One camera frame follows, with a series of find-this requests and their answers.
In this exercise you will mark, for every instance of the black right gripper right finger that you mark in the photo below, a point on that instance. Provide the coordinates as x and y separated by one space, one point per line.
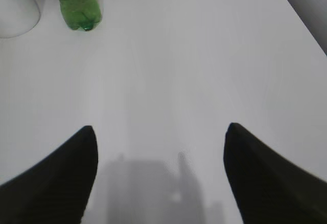
267 187

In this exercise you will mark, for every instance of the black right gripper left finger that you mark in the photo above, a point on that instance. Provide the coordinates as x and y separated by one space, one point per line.
56 189

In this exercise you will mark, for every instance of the green plastic soda bottle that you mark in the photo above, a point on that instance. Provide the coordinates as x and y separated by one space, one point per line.
83 15

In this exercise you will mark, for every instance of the white ceramic mug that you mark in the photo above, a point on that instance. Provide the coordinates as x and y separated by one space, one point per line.
18 17

